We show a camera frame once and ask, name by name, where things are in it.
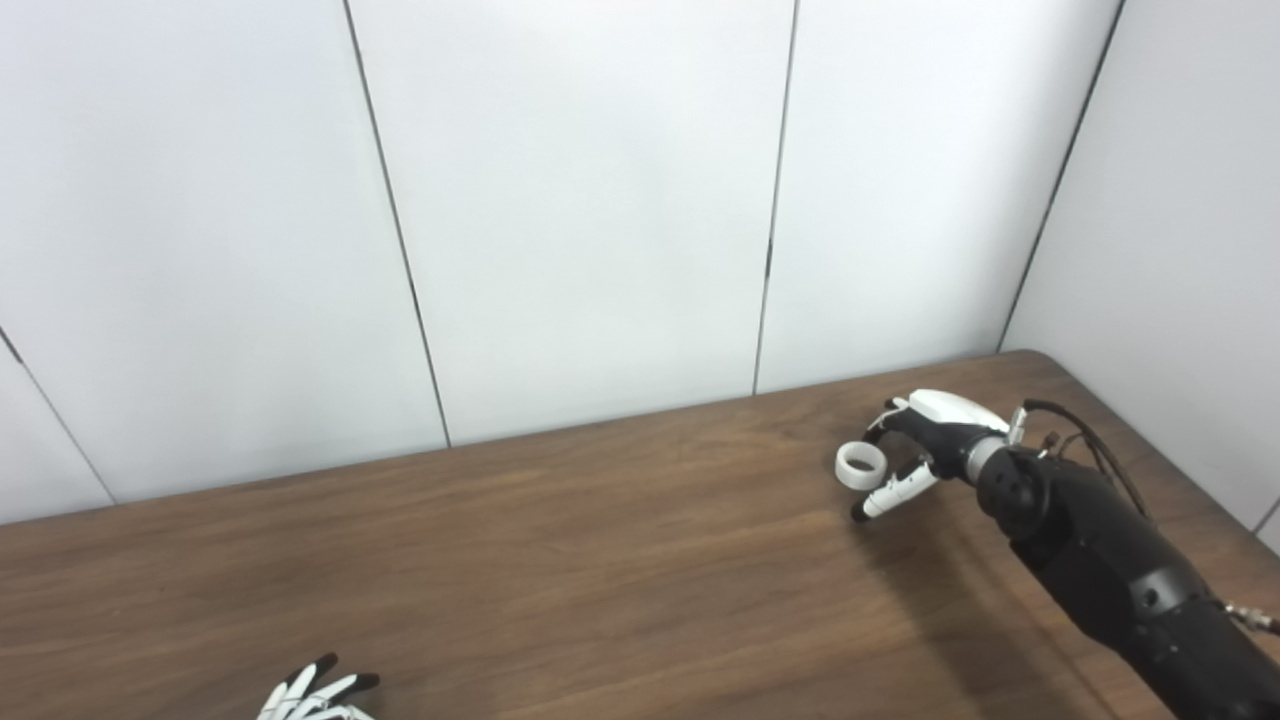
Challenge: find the white and black left hand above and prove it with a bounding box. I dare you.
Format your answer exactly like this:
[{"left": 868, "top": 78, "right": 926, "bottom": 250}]
[{"left": 255, "top": 653, "right": 382, "bottom": 720}]

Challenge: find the white and black right hand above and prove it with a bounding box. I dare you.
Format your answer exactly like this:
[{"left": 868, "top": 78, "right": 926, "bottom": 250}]
[{"left": 850, "top": 389, "right": 1013, "bottom": 523}]

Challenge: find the white ring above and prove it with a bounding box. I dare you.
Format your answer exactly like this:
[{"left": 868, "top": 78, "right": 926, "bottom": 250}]
[{"left": 835, "top": 441, "right": 887, "bottom": 492}]

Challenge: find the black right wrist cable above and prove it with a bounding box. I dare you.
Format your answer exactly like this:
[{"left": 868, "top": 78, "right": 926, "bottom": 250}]
[{"left": 1010, "top": 398, "right": 1153, "bottom": 521}]

